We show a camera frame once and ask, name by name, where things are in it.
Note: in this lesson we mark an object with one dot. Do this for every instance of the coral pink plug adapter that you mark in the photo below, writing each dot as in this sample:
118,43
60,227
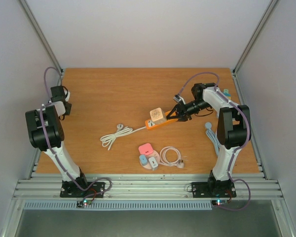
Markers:
145,149

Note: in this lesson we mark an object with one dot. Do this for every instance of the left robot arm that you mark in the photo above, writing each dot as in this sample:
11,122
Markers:
46,133

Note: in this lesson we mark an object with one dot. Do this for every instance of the beige cube dragon adapter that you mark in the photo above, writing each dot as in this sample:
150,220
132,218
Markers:
157,116

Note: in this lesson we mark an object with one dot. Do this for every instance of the teal plug on yellow socket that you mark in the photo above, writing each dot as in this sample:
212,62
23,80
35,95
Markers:
226,92

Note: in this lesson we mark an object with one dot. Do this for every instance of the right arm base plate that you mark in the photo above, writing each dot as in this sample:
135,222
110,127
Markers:
206,190

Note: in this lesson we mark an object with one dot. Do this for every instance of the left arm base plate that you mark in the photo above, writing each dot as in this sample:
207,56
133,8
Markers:
96,190

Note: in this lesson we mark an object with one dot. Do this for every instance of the white grey plug adapter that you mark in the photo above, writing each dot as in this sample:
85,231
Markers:
153,163

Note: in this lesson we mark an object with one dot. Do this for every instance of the blue plug adapter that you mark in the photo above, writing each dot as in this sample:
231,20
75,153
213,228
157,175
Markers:
143,160

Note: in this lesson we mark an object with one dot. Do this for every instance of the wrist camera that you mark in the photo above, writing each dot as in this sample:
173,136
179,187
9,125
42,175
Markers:
67,96
179,99

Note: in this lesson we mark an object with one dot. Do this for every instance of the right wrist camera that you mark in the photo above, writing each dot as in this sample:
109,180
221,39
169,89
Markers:
179,99

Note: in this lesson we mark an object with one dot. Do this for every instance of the round pink socket base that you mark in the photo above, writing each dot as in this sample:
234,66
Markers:
157,157

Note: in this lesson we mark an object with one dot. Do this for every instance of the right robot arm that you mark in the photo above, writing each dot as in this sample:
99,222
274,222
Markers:
233,130

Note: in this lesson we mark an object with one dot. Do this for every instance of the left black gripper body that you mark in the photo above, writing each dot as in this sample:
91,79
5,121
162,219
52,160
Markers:
68,112

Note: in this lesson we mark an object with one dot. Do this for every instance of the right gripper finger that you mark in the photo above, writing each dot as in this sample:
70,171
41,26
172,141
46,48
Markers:
173,113
183,119

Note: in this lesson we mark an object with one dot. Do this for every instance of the grey slotted cable duct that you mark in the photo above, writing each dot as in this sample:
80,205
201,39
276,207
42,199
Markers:
118,205

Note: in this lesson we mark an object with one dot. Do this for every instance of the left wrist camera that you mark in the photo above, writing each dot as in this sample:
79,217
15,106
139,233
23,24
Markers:
67,96

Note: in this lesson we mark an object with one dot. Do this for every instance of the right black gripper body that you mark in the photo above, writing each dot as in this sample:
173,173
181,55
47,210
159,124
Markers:
182,112

